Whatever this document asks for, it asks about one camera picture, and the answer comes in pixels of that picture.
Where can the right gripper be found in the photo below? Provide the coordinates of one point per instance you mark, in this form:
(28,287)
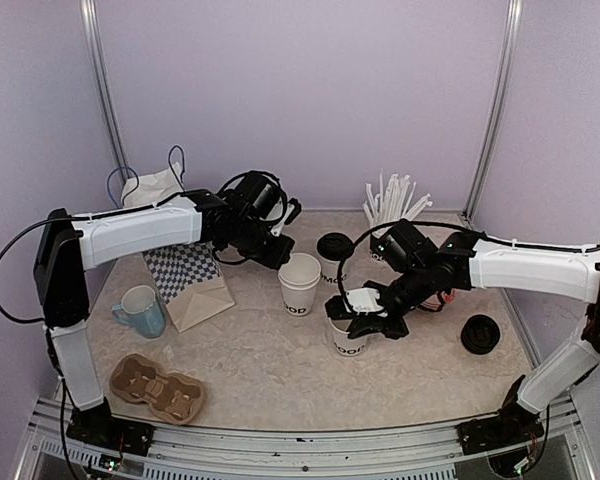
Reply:
(370,324)

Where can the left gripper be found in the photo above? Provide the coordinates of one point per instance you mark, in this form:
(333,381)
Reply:
(278,255)

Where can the white paper coffee cup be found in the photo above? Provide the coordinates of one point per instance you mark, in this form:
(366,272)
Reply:
(329,271)
(342,343)

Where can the black coffee cup lid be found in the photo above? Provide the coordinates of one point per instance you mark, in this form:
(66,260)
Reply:
(334,246)

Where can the blue checkered paper bag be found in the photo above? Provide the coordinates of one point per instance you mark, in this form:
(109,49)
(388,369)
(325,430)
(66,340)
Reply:
(189,281)

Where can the brown cardboard cup carrier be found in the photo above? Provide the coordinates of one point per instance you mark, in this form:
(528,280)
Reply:
(174,398)

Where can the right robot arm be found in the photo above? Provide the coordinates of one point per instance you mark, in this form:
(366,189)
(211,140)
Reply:
(469,259)

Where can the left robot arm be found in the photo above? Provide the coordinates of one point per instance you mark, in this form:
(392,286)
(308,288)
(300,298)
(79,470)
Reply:
(248,213)

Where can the stack of white paper cups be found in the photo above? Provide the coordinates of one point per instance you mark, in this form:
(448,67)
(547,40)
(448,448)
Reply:
(299,278)

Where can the red floral bowl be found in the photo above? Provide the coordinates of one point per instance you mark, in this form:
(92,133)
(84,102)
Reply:
(438,301)

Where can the black cup holding straws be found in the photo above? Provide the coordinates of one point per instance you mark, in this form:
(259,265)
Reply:
(374,250)

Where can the stack of black lids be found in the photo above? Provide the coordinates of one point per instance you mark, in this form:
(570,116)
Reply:
(480,334)

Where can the bundle of wrapped white straws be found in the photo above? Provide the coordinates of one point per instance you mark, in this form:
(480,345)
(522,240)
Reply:
(394,200)

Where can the blue ceramic mug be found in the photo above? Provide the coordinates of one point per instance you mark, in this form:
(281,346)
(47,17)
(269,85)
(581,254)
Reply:
(140,309)

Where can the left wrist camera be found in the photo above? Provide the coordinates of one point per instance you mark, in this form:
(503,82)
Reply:
(283,214)

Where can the aluminium front frame rail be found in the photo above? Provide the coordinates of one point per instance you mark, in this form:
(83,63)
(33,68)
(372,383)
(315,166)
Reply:
(421,451)

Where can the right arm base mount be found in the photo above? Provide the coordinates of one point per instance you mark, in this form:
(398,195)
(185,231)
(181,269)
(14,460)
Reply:
(482,435)

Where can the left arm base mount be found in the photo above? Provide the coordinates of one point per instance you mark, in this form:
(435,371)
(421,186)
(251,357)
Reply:
(123,436)

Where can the left aluminium corner post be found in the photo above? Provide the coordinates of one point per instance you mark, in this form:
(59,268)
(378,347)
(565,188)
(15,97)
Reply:
(92,32)

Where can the aluminium corner post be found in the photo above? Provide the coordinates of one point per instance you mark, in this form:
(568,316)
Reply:
(497,108)
(92,32)

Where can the right aluminium corner post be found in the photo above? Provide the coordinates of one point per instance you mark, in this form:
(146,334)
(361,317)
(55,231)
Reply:
(497,108)

